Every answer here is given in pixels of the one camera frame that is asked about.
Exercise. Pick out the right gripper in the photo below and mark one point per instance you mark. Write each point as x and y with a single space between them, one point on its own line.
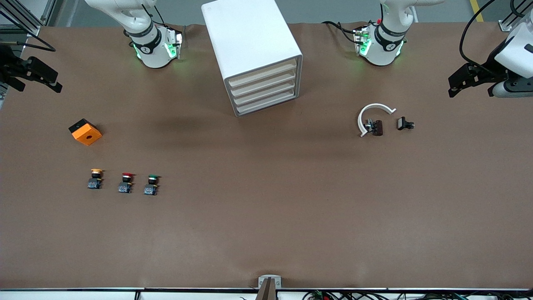
8 63

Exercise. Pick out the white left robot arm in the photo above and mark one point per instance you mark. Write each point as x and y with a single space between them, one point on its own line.
387 46

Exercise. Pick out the black square push button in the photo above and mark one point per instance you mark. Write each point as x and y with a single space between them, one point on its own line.
402 123

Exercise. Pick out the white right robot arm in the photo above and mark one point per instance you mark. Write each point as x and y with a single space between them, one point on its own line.
152 50

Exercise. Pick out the white table edge rail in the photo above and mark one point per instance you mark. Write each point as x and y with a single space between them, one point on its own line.
83 295

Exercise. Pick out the yellow push button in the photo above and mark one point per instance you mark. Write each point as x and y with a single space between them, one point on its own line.
95 182

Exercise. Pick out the orange and black box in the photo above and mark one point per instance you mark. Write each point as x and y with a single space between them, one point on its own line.
87 135

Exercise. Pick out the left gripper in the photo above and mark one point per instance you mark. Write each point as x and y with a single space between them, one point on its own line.
489 71

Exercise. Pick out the green push button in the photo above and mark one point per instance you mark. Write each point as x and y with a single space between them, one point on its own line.
150 189

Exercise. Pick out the gray metal mount bracket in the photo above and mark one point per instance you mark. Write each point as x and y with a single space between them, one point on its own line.
269 287

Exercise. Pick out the white curved clamp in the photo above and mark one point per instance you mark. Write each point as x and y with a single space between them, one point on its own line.
377 105

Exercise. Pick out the aluminium frame profile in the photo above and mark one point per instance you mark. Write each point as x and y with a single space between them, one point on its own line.
25 18
505 26

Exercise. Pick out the red push button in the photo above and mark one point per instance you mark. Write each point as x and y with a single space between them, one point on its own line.
124 186

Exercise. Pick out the chrome metal fitting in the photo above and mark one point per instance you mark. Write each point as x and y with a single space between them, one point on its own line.
369 125

